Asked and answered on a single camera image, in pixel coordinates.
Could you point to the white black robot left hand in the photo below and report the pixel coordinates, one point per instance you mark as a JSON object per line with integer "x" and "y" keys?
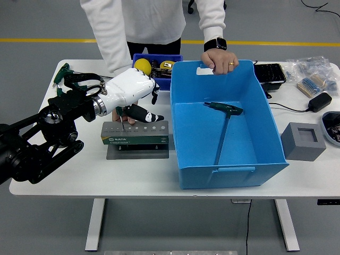
{"x": 127, "y": 87}

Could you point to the person's left hand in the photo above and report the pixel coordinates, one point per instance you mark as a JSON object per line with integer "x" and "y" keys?
{"x": 220, "y": 61}

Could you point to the metal hex key holder stand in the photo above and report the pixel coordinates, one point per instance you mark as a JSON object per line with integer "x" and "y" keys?
{"x": 132, "y": 139}

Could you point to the large blue plastic box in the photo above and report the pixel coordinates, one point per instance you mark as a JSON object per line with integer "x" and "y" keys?
{"x": 199, "y": 132}

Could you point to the person's right forearm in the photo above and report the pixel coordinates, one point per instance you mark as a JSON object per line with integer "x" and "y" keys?
{"x": 114, "y": 53}

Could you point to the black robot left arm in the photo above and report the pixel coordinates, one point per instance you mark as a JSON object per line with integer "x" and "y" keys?
{"x": 40, "y": 138}

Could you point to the person's left forearm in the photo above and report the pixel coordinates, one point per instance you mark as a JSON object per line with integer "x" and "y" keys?
{"x": 212, "y": 26}

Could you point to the grey cube box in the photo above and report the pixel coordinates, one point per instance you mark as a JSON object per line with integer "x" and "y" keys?
{"x": 295, "y": 146}

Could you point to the black smartwatch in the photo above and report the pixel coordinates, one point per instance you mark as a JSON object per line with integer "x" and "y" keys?
{"x": 216, "y": 43}

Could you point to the yellow lemon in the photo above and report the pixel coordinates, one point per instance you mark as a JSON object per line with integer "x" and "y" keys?
{"x": 142, "y": 65}

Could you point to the dark cylinder part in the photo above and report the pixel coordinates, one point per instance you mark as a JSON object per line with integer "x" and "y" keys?
{"x": 154, "y": 63}

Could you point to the small blue parts bin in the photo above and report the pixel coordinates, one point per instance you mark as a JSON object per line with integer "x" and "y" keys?
{"x": 164, "y": 82}

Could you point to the yellow tape measure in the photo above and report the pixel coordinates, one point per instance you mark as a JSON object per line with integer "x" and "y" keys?
{"x": 166, "y": 64}

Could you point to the black plastic tray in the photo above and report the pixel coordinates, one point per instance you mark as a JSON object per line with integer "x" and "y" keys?
{"x": 269, "y": 73}

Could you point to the black office chair base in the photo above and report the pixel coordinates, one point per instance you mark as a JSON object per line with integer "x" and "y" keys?
{"x": 190, "y": 10}

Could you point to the person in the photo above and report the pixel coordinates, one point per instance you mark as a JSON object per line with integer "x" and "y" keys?
{"x": 148, "y": 18}

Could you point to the clear plastic bag of parts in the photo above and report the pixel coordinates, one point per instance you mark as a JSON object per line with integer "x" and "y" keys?
{"x": 310, "y": 62}

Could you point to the resistor tape strip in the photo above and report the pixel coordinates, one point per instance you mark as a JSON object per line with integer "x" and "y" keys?
{"x": 312, "y": 84}

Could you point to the black power adapter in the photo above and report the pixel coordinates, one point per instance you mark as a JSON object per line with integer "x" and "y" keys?
{"x": 320, "y": 102}

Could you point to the clear bag with blue parts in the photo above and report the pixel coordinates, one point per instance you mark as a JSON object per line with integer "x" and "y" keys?
{"x": 334, "y": 83}

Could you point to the blue rimmed bowl of parts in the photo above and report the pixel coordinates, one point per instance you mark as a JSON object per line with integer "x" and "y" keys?
{"x": 332, "y": 130}

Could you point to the white table leg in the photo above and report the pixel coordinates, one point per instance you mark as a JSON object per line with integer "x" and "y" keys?
{"x": 287, "y": 225}
{"x": 94, "y": 225}

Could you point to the black table control panel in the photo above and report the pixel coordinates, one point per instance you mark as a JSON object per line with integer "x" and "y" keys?
{"x": 328, "y": 202}

